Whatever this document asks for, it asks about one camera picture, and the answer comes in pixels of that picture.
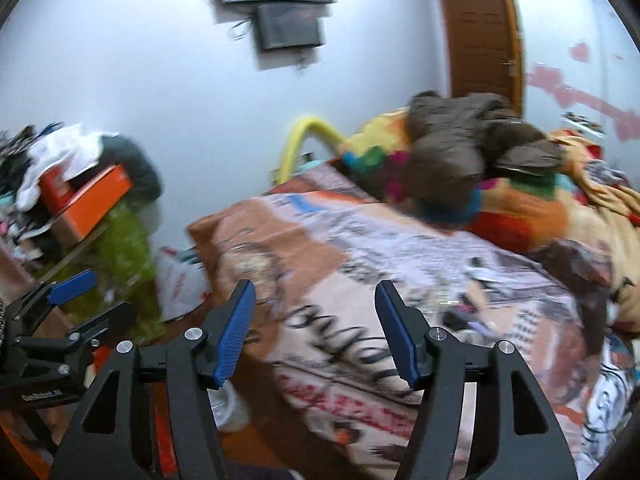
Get dark grey cloth bundle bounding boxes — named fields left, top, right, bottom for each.
left=99, top=132, right=164, bottom=202

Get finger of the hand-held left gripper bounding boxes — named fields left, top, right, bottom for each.
left=13, top=302, right=139, bottom=358
left=7, top=268, right=97, bottom=335

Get thin black wall cable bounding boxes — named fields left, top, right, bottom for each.
left=226, top=16, right=257, bottom=42

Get brown padded jacket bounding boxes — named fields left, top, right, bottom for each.
left=402, top=90, right=564, bottom=192

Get yellow curved tube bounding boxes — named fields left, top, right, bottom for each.
left=276, top=116, right=347, bottom=187

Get newspaper print bedsheet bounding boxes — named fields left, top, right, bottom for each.
left=187, top=160, right=637, bottom=480

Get clear plastic bag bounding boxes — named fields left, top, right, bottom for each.
left=209, top=379, right=252, bottom=432

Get colourful patchwork blanket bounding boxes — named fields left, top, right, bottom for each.
left=340, top=107, right=640, bottom=333

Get brown wooden door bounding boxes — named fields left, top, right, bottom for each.
left=404, top=0, right=527, bottom=117

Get grey crumpled cloth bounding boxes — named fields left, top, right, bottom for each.
left=594, top=159, right=632, bottom=197

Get green plastic bag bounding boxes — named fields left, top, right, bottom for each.
left=64, top=200, right=167, bottom=342

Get pile of mixed clothes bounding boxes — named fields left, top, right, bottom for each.
left=0, top=121, right=66, bottom=263

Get pink heart wall stickers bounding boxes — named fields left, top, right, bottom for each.
left=526, top=39, right=640, bottom=142

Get black box under television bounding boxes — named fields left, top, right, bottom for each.
left=252, top=2, right=327, bottom=54

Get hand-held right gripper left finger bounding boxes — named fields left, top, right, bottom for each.
left=47, top=279, right=257, bottom=480

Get white cloth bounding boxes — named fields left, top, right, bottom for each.
left=21, top=124, right=105, bottom=211

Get small dark object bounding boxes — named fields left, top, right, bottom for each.
left=442, top=309, right=494, bottom=337

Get white printed plastic bag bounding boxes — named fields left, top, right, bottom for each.
left=157, top=245, right=214, bottom=322

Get orange cardboard box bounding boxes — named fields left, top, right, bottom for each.
left=39, top=162, right=135, bottom=242

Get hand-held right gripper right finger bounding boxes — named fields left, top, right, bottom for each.
left=374, top=280, right=581, bottom=480

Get dark brown cloth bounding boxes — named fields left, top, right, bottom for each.
left=534, top=239, right=617, bottom=357

